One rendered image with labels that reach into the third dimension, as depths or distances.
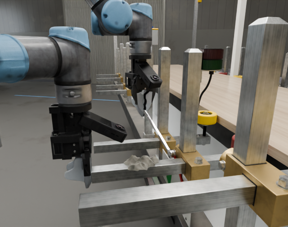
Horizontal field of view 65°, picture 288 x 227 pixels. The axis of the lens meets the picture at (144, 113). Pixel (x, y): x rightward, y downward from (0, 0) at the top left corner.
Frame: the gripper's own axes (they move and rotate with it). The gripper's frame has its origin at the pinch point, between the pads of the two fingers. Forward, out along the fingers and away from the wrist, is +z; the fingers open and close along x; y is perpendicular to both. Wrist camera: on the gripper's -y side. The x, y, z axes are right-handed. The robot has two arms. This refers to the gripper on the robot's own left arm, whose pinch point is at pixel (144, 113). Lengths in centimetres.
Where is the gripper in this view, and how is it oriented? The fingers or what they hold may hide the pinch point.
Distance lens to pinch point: 79.7
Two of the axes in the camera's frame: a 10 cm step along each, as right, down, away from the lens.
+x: -8.6, 1.5, -5.0
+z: 0.0, 9.6, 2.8
